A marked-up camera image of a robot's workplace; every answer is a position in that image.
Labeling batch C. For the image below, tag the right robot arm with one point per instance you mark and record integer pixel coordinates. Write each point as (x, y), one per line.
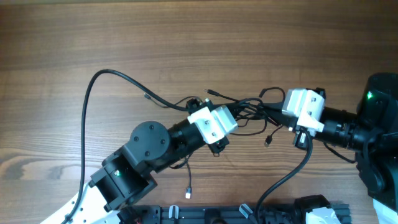
(371, 132)

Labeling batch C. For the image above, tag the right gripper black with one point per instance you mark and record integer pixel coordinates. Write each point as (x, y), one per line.
(302, 139)

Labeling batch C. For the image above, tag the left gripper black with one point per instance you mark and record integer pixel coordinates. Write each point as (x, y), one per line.
(192, 105)

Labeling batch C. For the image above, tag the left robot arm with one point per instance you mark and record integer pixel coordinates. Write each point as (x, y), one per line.
(125, 176)

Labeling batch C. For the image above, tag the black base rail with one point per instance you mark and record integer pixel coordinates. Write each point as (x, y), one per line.
(270, 214)

